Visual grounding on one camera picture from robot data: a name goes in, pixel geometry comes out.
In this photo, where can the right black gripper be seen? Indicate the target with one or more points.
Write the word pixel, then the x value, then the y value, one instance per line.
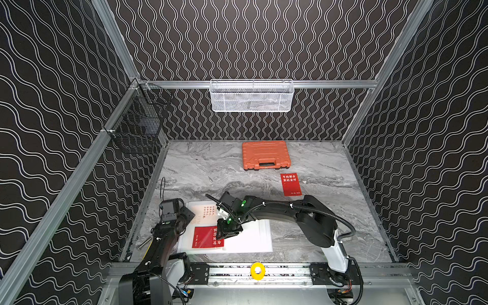
pixel 222 232

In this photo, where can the beige card small red text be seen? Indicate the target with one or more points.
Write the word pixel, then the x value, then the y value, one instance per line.
pixel 204 215

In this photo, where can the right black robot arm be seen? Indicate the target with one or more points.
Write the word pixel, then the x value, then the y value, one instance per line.
pixel 321 226

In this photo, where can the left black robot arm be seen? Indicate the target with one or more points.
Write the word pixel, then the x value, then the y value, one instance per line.
pixel 148 283

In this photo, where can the orange plastic tool case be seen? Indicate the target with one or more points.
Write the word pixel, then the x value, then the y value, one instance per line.
pixel 265 155

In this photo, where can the red card top row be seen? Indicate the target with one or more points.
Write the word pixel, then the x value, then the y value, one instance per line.
pixel 291 185

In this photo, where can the yellow tape roll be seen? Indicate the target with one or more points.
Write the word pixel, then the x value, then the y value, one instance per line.
pixel 257 271

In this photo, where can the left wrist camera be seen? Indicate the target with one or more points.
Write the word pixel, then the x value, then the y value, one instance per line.
pixel 169 207

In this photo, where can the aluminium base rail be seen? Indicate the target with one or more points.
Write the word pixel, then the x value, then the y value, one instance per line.
pixel 287 274

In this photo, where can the black wire mesh basket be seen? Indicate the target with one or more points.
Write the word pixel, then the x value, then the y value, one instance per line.
pixel 137 130

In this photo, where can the white wire mesh basket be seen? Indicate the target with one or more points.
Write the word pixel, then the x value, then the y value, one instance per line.
pixel 251 96

